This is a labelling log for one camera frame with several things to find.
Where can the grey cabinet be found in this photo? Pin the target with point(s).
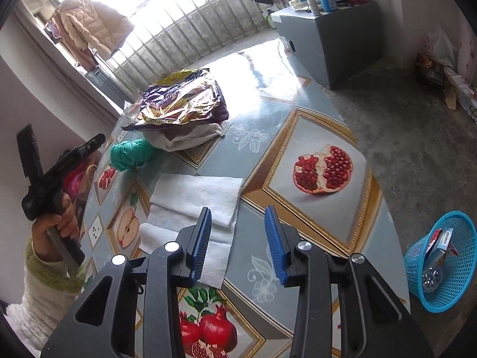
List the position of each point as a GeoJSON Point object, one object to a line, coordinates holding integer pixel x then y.
{"type": "Point", "coordinates": [335, 44]}

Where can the blue white carton box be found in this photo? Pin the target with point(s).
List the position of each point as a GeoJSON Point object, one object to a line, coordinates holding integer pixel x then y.
{"type": "Point", "coordinates": [444, 242]}

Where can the fruit print tablecloth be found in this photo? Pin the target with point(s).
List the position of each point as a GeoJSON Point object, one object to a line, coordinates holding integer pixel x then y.
{"type": "Point", "coordinates": [261, 119]}

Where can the person's left forearm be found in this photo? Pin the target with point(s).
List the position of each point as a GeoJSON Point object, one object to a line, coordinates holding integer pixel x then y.
{"type": "Point", "coordinates": [41, 305]}

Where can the beige padded jacket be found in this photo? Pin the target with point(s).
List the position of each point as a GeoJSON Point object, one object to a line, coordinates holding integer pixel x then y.
{"type": "Point", "coordinates": [93, 26]}

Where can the dark packaged item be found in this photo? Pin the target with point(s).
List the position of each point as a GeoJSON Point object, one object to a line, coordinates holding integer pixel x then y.
{"type": "Point", "coordinates": [430, 71]}

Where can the white paper towel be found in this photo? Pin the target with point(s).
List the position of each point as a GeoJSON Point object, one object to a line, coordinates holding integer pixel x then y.
{"type": "Point", "coordinates": [193, 194]}

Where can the beige cloth pouch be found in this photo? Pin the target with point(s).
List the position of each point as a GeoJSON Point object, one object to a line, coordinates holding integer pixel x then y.
{"type": "Point", "coordinates": [179, 138]}

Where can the purple foil snack bag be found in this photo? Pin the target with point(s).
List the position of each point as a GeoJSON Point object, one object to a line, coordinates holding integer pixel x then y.
{"type": "Point", "coordinates": [179, 100]}

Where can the green plastic bag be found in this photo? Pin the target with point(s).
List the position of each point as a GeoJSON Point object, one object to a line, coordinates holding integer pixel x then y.
{"type": "Point", "coordinates": [130, 154]}

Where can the person's left hand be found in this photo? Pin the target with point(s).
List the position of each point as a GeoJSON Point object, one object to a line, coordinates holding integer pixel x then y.
{"type": "Point", "coordinates": [67, 220]}

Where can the blue plastic basket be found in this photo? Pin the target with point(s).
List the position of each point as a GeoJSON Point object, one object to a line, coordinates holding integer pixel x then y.
{"type": "Point", "coordinates": [458, 291]}

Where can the red gift bag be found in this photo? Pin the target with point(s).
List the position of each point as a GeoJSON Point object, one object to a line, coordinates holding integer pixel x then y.
{"type": "Point", "coordinates": [74, 182]}

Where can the white plastic bag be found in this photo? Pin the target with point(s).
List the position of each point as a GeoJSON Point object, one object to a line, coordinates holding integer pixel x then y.
{"type": "Point", "coordinates": [441, 48]}

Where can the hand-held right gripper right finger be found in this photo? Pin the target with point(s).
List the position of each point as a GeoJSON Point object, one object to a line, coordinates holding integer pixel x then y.
{"type": "Point", "coordinates": [275, 246]}

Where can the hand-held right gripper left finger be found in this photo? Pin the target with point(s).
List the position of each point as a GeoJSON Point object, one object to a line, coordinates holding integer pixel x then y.
{"type": "Point", "coordinates": [201, 246]}

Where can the small white bottle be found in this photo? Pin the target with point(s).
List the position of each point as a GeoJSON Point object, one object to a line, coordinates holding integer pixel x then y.
{"type": "Point", "coordinates": [313, 3]}

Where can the green white container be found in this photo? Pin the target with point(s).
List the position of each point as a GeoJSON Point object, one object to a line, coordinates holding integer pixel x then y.
{"type": "Point", "coordinates": [269, 18]}

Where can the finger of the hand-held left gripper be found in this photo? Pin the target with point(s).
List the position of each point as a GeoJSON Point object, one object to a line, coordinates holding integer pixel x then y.
{"type": "Point", "coordinates": [91, 143]}

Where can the metal balcony railing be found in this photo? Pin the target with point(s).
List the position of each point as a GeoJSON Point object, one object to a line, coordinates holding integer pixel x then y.
{"type": "Point", "coordinates": [208, 26]}

